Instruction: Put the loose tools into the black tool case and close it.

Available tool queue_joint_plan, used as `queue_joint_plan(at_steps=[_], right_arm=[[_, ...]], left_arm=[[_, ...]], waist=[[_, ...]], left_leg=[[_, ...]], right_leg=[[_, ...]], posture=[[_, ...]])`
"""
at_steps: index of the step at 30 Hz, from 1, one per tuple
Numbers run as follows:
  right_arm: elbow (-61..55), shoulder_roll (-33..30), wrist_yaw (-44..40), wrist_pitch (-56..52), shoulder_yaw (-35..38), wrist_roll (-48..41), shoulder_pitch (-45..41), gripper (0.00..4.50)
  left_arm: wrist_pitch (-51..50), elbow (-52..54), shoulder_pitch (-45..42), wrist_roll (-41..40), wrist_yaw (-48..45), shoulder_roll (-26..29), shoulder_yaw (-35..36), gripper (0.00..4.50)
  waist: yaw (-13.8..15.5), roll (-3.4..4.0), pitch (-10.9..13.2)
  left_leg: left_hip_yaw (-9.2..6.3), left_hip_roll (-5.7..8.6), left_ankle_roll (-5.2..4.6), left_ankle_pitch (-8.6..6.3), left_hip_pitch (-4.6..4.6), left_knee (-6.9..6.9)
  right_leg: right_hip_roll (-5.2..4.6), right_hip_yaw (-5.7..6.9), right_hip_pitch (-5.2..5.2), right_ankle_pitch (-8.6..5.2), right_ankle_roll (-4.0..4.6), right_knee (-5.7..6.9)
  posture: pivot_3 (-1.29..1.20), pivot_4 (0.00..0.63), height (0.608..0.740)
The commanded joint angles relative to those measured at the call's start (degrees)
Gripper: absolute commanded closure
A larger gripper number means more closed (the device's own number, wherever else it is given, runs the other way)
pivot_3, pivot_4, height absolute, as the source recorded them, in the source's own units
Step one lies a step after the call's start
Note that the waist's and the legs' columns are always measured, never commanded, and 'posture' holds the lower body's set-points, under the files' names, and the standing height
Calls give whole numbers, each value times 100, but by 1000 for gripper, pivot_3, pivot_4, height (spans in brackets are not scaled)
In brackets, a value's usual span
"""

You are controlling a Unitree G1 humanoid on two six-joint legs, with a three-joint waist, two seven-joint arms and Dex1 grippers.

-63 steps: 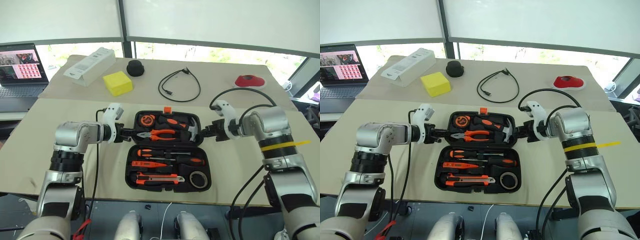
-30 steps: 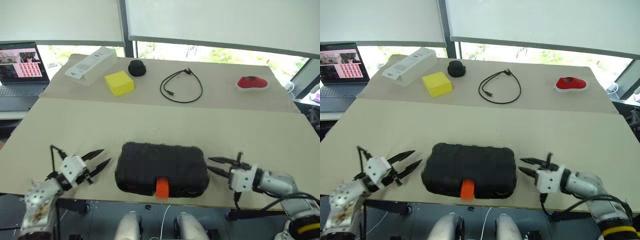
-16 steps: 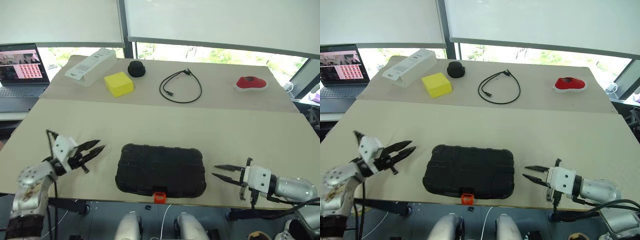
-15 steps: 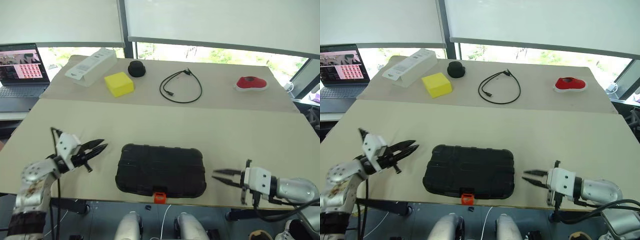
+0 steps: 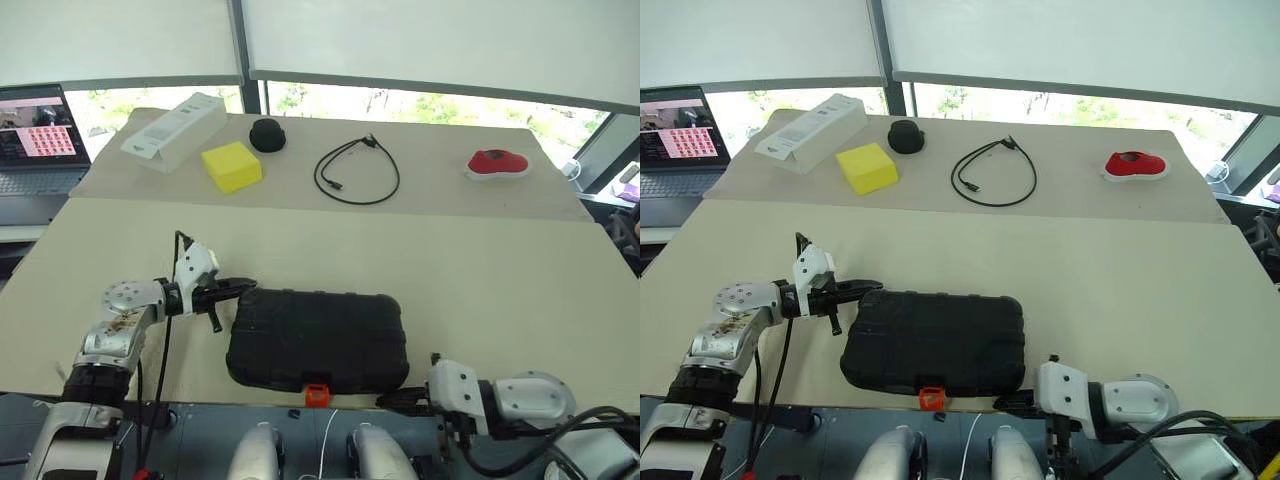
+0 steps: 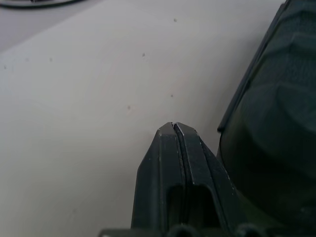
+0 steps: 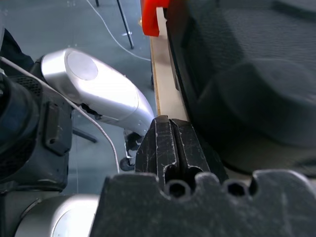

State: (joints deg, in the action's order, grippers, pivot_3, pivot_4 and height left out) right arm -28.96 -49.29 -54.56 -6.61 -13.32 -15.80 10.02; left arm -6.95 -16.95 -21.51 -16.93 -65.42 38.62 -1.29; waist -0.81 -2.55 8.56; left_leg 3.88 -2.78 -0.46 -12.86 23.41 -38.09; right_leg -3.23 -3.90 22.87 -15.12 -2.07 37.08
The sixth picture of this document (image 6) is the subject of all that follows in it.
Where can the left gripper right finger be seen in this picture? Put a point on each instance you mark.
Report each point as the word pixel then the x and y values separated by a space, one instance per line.
pixel 205 172

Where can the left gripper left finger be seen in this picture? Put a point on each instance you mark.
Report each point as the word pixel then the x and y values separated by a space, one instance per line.
pixel 155 172

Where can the black plastic tool case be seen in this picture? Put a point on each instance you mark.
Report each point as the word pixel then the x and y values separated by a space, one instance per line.
pixel 271 123

